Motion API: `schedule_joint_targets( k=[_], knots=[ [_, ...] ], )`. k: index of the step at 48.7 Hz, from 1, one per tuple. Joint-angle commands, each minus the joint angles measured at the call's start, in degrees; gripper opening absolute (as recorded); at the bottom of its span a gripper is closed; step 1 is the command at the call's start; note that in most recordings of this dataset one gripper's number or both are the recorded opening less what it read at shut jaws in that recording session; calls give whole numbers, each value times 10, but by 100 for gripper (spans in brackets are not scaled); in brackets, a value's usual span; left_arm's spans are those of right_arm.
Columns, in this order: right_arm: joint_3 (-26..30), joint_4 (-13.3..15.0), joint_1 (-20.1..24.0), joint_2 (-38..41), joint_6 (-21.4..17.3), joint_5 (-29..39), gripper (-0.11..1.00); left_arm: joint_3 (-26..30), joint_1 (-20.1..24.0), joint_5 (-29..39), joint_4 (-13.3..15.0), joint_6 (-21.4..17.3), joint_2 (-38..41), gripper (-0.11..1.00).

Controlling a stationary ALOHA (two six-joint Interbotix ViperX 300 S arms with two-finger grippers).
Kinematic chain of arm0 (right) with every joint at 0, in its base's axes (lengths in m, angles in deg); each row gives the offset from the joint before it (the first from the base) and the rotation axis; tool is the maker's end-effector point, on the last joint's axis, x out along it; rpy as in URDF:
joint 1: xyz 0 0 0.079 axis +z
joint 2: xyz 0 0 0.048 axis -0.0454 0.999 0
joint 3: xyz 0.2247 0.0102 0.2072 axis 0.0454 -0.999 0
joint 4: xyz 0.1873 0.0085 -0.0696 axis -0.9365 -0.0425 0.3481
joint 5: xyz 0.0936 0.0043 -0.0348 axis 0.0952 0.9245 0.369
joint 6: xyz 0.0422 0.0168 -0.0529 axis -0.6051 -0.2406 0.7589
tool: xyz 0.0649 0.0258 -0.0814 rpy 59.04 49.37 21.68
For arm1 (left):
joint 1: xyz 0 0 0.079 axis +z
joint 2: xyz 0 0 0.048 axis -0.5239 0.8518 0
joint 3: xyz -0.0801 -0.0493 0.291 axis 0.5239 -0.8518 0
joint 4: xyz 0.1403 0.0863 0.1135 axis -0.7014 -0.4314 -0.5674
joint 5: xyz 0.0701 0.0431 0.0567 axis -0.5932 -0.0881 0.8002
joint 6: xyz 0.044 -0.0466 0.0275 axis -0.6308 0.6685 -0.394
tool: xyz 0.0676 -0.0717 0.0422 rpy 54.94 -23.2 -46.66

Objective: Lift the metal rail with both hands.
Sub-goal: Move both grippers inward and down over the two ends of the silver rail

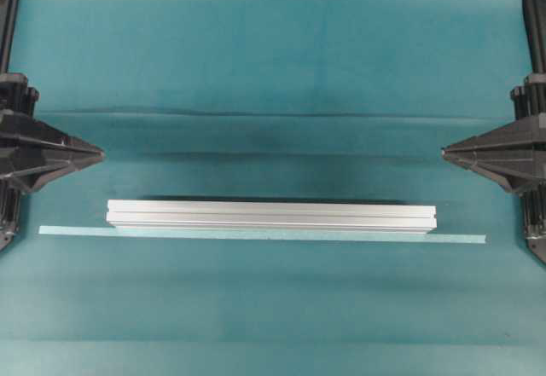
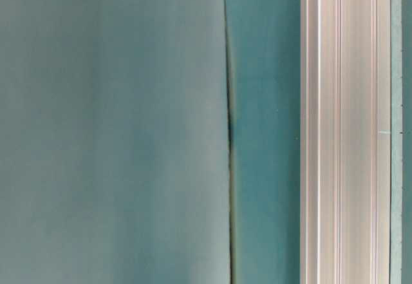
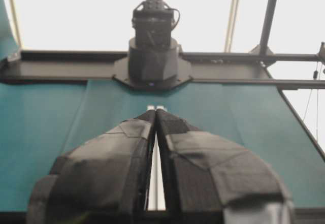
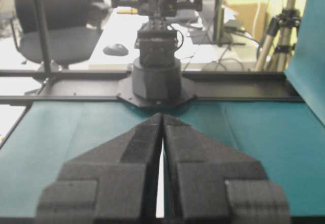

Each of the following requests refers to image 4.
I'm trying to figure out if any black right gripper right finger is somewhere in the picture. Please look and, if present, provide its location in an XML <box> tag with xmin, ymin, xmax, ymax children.
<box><xmin>164</xmin><ymin>115</ymin><xmax>290</xmax><ymax>223</ymax></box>

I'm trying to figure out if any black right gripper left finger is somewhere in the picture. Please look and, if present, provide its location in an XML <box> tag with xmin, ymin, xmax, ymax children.
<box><xmin>37</xmin><ymin>113</ymin><xmax>163</xmax><ymax>223</ymax></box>

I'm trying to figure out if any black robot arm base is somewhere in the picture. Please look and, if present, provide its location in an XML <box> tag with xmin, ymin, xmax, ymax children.
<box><xmin>112</xmin><ymin>0</ymin><xmax>203</xmax><ymax>102</ymax></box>

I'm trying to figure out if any teal table mat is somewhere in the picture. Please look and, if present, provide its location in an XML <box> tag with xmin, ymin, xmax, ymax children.
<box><xmin>0</xmin><ymin>0</ymin><xmax>325</xmax><ymax>217</ymax></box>

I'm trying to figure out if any black computer mouse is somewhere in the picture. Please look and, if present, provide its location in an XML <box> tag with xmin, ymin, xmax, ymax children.
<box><xmin>103</xmin><ymin>43</ymin><xmax>128</xmax><ymax>56</ymax></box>

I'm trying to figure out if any white desk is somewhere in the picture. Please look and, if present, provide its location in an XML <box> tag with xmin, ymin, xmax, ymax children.
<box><xmin>88</xmin><ymin>11</ymin><xmax>258</xmax><ymax>72</ymax></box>

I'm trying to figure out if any cardboard box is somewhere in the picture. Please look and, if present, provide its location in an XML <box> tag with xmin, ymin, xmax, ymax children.
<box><xmin>227</xmin><ymin>3</ymin><xmax>267</xmax><ymax>40</ymax></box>

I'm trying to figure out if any black office chair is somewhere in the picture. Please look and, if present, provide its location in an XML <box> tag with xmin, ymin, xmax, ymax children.
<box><xmin>14</xmin><ymin>0</ymin><xmax>108</xmax><ymax>69</ymax></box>

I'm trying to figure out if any black aluminium frame rail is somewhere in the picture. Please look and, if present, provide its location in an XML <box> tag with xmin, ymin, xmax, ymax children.
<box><xmin>1</xmin><ymin>70</ymin><xmax>303</xmax><ymax>110</ymax></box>

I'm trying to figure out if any black vertical frame post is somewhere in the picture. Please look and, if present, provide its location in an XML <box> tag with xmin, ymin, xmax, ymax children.
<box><xmin>34</xmin><ymin>0</ymin><xmax>52</xmax><ymax>75</ymax></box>

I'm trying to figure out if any silver camera tripod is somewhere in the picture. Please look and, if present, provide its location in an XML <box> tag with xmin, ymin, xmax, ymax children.
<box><xmin>253</xmin><ymin>0</ymin><xmax>301</xmax><ymax>72</ymax></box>

